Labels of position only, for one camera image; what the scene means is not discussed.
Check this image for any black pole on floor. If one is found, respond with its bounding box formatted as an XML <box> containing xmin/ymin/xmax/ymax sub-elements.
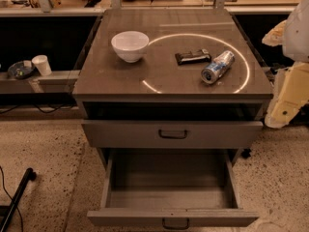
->
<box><xmin>0</xmin><ymin>168</ymin><xmax>37</xmax><ymax>232</ymax></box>

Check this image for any black top drawer handle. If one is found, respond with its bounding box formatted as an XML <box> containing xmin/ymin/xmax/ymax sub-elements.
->
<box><xmin>158</xmin><ymin>130</ymin><xmax>188</xmax><ymax>140</ymax></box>

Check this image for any white ceramic bowl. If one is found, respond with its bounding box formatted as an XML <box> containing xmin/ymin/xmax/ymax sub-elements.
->
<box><xmin>111</xmin><ymin>31</ymin><xmax>150</xmax><ymax>63</ymax></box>

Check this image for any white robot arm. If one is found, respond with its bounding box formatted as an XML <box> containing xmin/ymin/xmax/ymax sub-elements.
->
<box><xmin>262</xmin><ymin>0</ymin><xmax>309</xmax><ymax>129</ymax></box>

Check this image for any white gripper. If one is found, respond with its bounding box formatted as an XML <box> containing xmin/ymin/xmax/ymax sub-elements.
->
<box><xmin>262</xmin><ymin>20</ymin><xmax>309</xmax><ymax>129</ymax></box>

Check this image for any closed top drawer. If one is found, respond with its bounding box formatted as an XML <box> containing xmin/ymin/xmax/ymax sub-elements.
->
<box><xmin>82</xmin><ymin>120</ymin><xmax>263</xmax><ymax>149</ymax></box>

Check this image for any grey drawer cabinet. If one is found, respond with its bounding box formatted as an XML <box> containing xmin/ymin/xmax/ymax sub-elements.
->
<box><xmin>71</xmin><ymin>7</ymin><xmax>274</xmax><ymax>166</ymax></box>

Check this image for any black floor cable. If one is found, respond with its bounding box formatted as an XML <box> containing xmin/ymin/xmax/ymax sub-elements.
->
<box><xmin>0</xmin><ymin>166</ymin><xmax>25</xmax><ymax>232</ymax></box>

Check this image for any white paper cup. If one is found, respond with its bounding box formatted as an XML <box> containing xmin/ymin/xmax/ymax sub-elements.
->
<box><xmin>32</xmin><ymin>55</ymin><xmax>52</xmax><ymax>76</ymax></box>

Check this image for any black middle drawer handle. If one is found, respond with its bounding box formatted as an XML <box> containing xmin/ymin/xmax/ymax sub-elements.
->
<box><xmin>162</xmin><ymin>218</ymin><xmax>190</xmax><ymax>230</ymax></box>

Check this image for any dark round dish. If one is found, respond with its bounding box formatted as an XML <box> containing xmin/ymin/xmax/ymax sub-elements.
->
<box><xmin>8</xmin><ymin>60</ymin><xmax>35</xmax><ymax>80</ymax></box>

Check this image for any open middle drawer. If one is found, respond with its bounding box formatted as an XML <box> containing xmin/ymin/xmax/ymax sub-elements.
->
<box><xmin>88</xmin><ymin>149</ymin><xmax>258</xmax><ymax>228</ymax></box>

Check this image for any black drawer handle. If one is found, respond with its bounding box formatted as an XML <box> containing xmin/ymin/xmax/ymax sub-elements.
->
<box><xmin>158</xmin><ymin>130</ymin><xmax>188</xmax><ymax>140</ymax></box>
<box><xmin>162</xmin><ymin>218</ymin><xmax>190</xmax><ymax>230</ymax></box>

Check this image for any silver blue redbull can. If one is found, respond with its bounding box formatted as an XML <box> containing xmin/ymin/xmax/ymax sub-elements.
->
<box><xmin>201</xmin><ymin>50</ymin><xmax>235</xmax><ymax>85</ymax></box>

